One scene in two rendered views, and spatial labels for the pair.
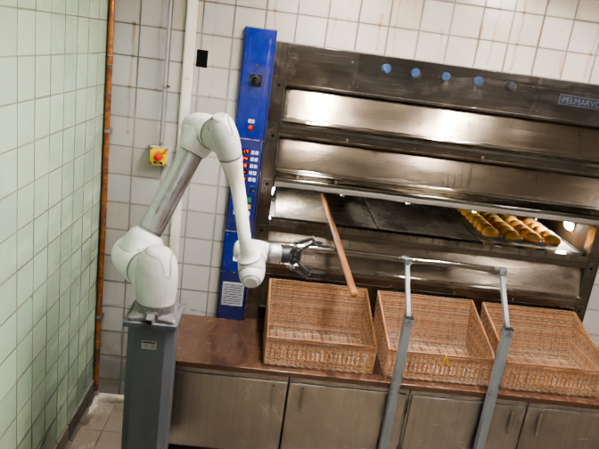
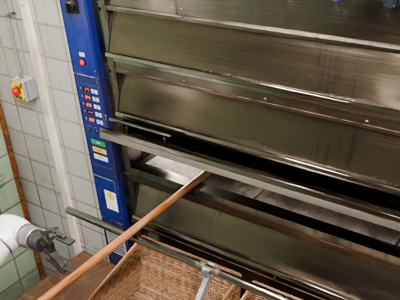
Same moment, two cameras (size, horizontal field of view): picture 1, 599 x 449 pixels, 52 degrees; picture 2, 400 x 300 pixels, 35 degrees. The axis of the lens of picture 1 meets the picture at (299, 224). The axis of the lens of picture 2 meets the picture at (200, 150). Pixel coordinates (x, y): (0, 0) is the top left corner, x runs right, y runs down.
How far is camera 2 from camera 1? 2.44 m
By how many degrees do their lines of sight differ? 42
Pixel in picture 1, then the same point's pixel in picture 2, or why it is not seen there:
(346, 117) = (173, 50)
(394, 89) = (224, 11)
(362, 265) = (233, 244)
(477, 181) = (362, 158)
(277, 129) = (112, 63)
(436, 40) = not seen: outside the picture
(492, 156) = (381, 120)
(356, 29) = not seen: outside the picture
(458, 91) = (311, 12)
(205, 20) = not seen: outside the picture
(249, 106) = (75, 37)
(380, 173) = (227, 129)
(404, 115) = (243, 49)
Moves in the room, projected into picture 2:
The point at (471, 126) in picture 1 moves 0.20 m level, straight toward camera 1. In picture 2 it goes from (339, 69) to (290, 87)
